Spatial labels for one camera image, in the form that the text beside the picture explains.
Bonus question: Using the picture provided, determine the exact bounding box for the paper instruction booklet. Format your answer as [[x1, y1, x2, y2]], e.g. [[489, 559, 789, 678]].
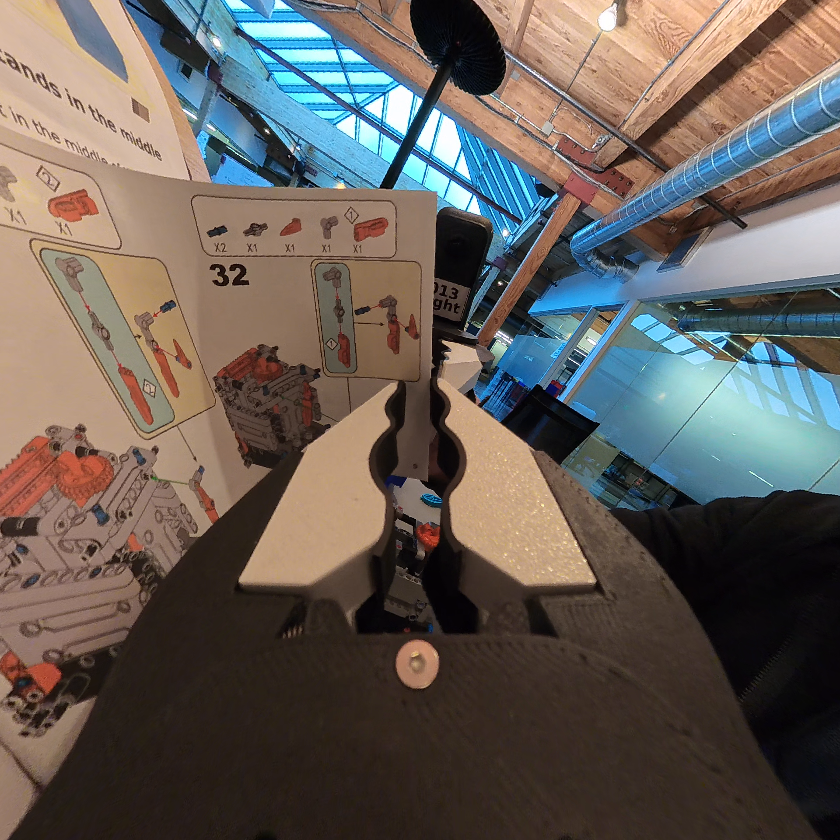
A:
[[0, 125, 439, 798]]

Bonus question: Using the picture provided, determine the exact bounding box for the wooden support post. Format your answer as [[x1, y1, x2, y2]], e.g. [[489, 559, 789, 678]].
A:
[[478, 190, 585, 347]]

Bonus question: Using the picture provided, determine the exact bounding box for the wooden backing board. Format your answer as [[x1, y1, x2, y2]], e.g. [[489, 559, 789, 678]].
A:
[[125, 0, 212, 181]]

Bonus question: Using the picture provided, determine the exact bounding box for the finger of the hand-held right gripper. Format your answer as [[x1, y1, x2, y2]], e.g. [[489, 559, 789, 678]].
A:
[[433, 340, 497, 395]]

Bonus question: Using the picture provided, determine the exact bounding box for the grey orange toy brick model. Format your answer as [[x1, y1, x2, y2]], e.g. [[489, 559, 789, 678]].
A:
[[382, 518, 442, 621]]

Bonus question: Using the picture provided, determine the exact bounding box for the silver ventilation duct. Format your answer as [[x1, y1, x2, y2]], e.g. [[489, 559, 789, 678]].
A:
[[570, 60, 840, 284]]

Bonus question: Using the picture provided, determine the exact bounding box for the black office chair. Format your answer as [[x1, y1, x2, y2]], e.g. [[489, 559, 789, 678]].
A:
[[500, 384, 601, 466]]

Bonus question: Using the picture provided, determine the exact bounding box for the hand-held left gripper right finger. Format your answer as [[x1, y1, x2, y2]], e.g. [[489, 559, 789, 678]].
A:
[[430, 379, 598, 634]]

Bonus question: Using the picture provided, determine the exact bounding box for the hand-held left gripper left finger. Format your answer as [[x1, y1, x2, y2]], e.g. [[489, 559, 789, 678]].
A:
[[238, 381, 404, 634]]

